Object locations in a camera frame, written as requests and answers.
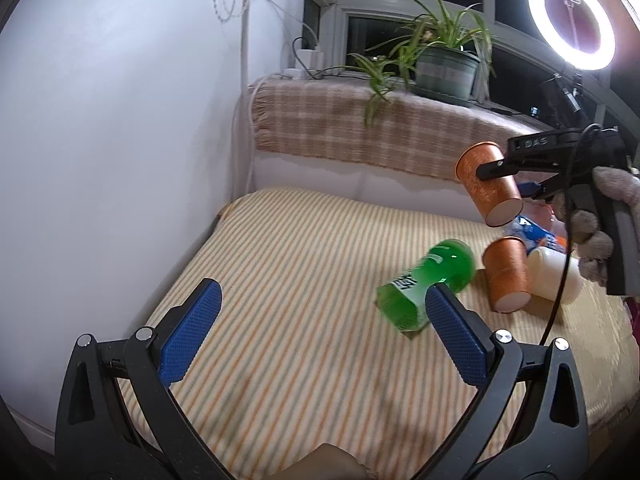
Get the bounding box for red white carton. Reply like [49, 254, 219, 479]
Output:
[523, 202, 553, 231]

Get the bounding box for white cup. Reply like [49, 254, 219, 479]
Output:
[527, 247, 586, 304]

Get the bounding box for ring light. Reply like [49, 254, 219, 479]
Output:
[527, 0, 616, 70]

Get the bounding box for plaid beige cloth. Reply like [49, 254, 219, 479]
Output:
[252, 79, 537, 181]

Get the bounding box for white cable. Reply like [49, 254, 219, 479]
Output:
[229, 0, 321, 201]

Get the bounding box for spider plant in pot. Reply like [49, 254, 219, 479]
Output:
[344, 0, 497, 126]

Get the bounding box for green plastic bottle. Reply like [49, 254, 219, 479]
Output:
[376, 238, 476, 333]

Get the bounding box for gloved right hand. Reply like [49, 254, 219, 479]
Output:
[552, 167, 639, 287]

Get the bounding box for orange paper cup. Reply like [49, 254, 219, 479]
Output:
[482, 236, 532, 313]
[454, 141, 523, 228]

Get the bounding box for white power strip chargers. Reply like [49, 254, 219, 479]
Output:
[283, 48, 324, 80]

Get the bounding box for black tripod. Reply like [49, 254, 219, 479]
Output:
[539, 72, 592, 129]

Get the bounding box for striped yellow mat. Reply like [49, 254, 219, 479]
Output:
[117, 186, 634, 480]

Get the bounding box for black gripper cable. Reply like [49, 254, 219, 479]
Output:
[537, 123, 601, 348]

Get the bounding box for blue white snack bag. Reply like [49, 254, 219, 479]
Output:
[504, 214, 566, 254]

